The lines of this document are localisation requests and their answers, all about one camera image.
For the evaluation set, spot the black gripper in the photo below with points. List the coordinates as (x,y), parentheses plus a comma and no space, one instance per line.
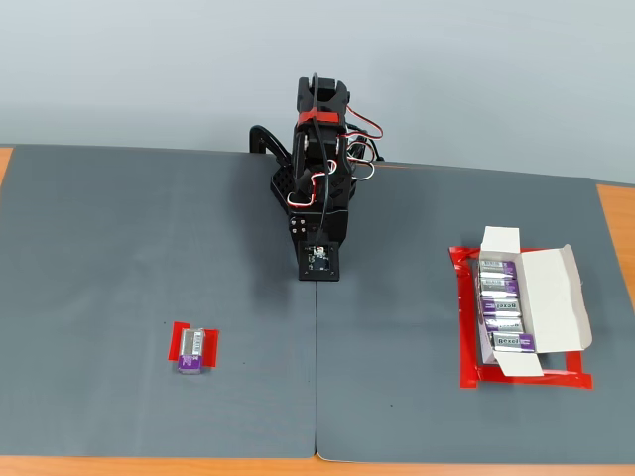
(298,226)

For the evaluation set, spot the purple silver 9V battery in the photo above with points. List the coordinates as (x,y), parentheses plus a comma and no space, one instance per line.
(191,349)
(499,285)
(504,325)
(497,267)
(500,307)
(514,342)

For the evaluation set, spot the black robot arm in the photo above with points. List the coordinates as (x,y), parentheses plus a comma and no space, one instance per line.
(331,149)

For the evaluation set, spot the white cardboard battery box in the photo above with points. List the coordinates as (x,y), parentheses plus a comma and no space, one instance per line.
(550,297)

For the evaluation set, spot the red tape band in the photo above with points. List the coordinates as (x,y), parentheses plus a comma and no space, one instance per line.
(320,117)

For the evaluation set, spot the black table clamp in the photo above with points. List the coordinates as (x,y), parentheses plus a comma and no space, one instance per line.
(265,139)

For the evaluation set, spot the grey table mat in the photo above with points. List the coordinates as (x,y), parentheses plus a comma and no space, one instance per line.
(397,322)
(124,248)

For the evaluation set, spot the small red tape marker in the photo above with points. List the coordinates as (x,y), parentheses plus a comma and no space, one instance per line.
(212,347)

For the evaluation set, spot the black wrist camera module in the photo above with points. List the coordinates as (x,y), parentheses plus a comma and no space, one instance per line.
(320,260)

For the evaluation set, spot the red tape frame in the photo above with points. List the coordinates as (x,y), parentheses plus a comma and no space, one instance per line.
(466,322)

